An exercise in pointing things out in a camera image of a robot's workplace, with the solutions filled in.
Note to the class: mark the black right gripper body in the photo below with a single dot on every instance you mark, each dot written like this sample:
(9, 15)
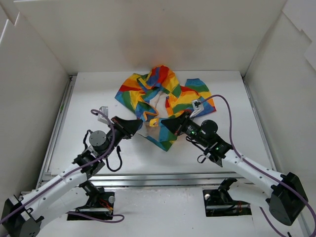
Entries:
(183, 123)

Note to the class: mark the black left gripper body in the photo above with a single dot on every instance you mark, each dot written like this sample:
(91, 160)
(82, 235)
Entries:
(118, 127)

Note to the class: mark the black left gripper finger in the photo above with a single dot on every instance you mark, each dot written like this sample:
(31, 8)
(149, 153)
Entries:
(131, 125)
(132, 131)

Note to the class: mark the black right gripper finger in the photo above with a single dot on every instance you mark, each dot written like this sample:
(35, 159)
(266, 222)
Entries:
(180, 119)
(175, 126)

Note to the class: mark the silver zipper slider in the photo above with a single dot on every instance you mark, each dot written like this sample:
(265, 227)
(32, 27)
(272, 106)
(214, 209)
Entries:
(154, 123)

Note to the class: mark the rainbow striped zip jacket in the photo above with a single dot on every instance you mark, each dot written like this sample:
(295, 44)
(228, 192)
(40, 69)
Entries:
(159, 95)

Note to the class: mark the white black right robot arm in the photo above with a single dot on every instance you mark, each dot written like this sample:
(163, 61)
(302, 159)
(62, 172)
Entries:
(283, 195)

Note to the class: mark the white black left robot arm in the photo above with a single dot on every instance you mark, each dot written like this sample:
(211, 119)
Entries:
(71, 189)

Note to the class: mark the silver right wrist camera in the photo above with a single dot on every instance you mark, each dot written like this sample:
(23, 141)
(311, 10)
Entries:
(197, 108)

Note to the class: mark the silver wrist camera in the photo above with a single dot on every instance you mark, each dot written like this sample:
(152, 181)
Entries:
(103, 116)
(197, 108)

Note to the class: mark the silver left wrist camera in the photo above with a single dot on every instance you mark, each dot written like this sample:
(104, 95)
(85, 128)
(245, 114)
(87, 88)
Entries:
(103, 116)

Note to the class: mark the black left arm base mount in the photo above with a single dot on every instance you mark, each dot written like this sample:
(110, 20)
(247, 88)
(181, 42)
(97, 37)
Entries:
(100, 203)

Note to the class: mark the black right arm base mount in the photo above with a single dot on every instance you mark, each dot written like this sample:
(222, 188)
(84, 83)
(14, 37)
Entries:
(218, 202)

